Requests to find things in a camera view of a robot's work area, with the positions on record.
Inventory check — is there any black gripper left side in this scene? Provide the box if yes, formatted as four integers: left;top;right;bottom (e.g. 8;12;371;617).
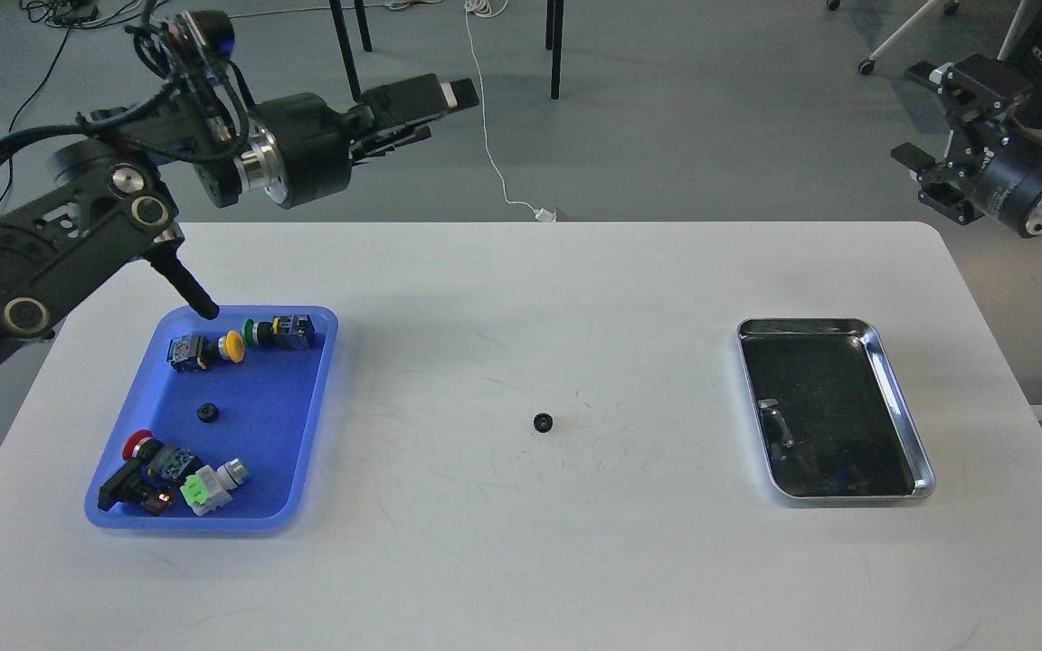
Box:
255;74;480;209

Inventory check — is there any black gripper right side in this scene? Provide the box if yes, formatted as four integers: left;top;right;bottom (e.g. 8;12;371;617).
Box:
890;54;1042;237

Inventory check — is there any small black gear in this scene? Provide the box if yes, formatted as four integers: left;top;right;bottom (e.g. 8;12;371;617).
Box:
534;412;554;433
195;402;220;424

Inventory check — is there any black chair leg left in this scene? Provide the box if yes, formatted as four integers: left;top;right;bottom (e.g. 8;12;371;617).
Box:
329;0;373;102

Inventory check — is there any black chair leg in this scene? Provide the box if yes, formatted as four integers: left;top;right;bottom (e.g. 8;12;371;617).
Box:
329;0;373;102
545;0;565;100

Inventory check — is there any white caster chair base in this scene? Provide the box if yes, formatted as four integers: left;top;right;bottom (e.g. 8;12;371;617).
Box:
855;1;1042;77

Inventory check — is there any black chair leg right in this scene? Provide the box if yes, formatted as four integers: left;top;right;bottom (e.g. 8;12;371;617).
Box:
545;0;565;100

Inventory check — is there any metal tray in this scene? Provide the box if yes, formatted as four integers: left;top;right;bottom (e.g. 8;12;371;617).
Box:
736;317;937;506

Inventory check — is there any blue plastic tray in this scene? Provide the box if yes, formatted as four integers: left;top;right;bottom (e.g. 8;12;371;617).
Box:
84;305;338;533

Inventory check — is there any red emergency stop button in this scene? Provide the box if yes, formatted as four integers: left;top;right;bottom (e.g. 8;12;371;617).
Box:
96;429;204;516

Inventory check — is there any white cable on floor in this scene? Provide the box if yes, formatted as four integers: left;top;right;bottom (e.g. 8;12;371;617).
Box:
464;0;559;223

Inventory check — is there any green push button switch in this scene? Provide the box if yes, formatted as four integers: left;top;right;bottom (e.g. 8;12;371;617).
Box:
240;314;316;351

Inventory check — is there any yellow push button switch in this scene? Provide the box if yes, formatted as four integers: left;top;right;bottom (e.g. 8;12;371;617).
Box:
166;330;247;373

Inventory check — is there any white green selector switch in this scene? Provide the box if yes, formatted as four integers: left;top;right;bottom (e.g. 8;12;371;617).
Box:
179;458;250;516

